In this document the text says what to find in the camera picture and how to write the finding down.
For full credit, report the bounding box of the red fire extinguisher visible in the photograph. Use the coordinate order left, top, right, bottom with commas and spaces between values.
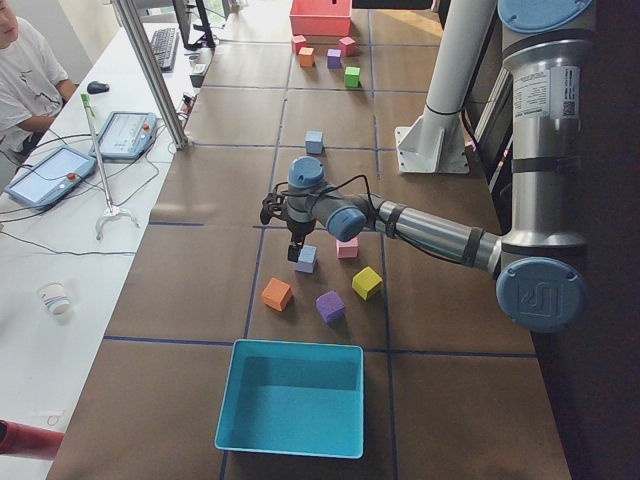
0, 419, 65, 461

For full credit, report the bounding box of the orange foam block left side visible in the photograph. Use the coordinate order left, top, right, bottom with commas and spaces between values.
261, 277, 293, 312

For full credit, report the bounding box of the person in white shirt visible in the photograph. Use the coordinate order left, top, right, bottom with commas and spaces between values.
1, 1, 76, 157

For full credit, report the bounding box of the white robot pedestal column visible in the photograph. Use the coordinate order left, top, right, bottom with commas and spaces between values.
395, 0, 497, 174

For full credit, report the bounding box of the orange foam block right side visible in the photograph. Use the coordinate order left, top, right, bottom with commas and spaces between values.
297, 47, 315, 68

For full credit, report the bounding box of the purple foam block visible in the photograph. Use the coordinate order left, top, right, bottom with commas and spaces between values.
326, 48, 342, 70
315, 290, 346, 324

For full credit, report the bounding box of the paper cup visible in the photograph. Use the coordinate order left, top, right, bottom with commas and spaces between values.
37, 282, 71, 315

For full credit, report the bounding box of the light blue foam block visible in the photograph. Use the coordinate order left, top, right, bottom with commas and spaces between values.
305, 130, 324, 155

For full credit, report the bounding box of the purple foam block right side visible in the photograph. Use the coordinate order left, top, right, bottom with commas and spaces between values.
326, 48, 342, 70

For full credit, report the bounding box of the black computer mouse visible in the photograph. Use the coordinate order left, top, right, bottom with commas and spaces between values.
86, 81, 110, 95

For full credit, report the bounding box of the purple foam block left side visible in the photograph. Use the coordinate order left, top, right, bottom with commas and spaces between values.
315, 290, 346, 324

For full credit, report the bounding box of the red foam block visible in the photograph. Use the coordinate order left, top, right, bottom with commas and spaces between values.
291, 35, 307, 55

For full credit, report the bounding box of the pink plastic bin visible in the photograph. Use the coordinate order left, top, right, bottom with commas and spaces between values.
289, 0, 352, 37

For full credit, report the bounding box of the green foam block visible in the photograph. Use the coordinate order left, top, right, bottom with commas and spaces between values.
344, 66, 361, 89

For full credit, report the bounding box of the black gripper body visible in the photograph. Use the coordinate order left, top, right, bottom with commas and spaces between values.
259, 191, 316, 250

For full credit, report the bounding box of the yellow foam block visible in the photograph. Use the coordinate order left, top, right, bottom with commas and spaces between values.
352, 266, 383, 301

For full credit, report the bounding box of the aluminium frame post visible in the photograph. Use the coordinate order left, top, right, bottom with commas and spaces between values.
112, 0, 188, 150

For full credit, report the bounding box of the magenta foam block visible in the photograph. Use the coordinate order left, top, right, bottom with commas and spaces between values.
338, 36, 357, 58

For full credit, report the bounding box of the teach pendant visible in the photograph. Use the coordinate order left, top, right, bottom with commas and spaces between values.
4, 146, 97, 210
98, 111, 157, 163

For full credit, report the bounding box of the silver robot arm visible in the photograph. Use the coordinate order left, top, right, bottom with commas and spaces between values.
260, 1, 596, 333

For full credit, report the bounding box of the black monitor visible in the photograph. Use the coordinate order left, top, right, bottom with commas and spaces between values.
172, 0, 216, 51

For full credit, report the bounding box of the black keyboard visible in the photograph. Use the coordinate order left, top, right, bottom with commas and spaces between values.
150, 27, 178, 72

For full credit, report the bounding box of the teach pendant far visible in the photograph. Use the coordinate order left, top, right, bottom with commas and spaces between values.
98, 111, 157, 163

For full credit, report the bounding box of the orange foam block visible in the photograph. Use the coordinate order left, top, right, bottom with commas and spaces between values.
261, 277, 293, 312
297, 47, 315, 68

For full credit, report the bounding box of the teach pendant near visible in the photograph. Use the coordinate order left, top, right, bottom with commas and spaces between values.
4, 146, 97, 210

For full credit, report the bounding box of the teal plastic bin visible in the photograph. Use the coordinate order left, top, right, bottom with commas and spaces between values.
214, 339, 365, 459

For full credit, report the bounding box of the pink foam block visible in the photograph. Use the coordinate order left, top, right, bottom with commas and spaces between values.
336, 237, 359, 259

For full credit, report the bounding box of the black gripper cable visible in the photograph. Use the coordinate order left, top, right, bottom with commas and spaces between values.
273, 173, 401, 236

